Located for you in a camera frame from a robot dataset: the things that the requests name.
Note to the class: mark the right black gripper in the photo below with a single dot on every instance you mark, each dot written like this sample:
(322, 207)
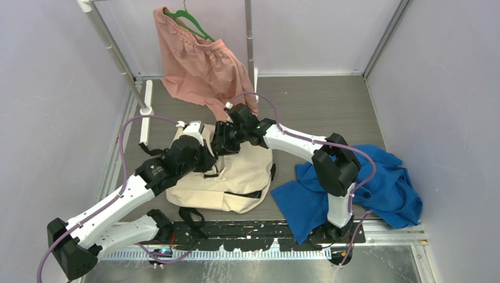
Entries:
(221, 130)

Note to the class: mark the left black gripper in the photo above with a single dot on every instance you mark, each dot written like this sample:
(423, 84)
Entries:
(209, 159)

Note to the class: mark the beige canvas backpack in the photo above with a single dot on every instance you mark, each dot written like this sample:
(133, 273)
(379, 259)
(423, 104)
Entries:
(237, 182)

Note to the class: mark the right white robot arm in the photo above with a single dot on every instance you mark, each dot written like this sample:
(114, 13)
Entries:
(336, 166)

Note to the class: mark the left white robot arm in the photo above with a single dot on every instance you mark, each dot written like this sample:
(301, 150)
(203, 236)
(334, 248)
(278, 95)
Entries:
(80, 242)

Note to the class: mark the white clothes rack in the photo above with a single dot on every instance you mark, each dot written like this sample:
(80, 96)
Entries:
(103, 32)

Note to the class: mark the pink cloth garment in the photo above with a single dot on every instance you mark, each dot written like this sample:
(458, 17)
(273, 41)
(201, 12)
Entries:
(200, 71)

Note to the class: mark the green clothes hanger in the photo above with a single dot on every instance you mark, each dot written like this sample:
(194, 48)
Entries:
(188, 21)

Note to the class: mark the blue cloth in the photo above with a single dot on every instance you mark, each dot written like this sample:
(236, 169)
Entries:
(389, 195)

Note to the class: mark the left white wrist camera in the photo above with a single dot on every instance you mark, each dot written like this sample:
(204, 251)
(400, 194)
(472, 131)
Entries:
(193, 129)

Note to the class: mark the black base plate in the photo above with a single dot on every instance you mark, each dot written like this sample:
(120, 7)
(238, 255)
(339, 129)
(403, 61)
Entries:
(249, 236)

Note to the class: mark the white slotted cable duct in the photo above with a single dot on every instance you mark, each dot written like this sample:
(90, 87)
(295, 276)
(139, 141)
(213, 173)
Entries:
(273, 253)

